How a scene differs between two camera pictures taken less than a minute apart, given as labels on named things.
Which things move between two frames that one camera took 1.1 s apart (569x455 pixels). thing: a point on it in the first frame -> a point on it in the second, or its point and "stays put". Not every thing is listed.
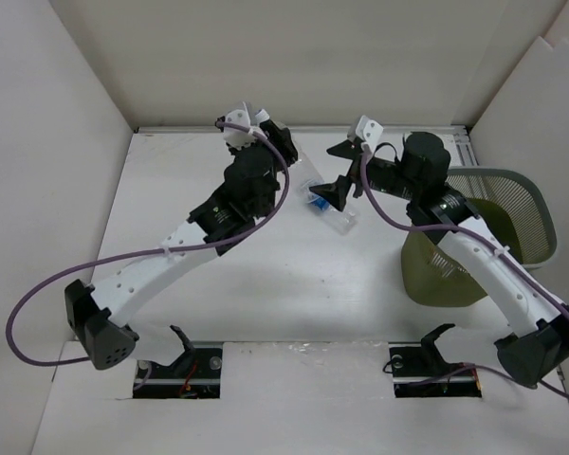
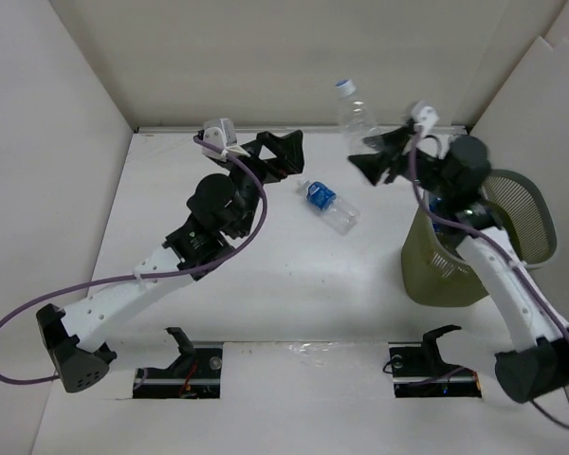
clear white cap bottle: [302, 171] -> [357, 120]
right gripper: [336, 192] -> [392, 141]
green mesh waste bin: [514, 209] stays put
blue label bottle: [340, 221] stays put
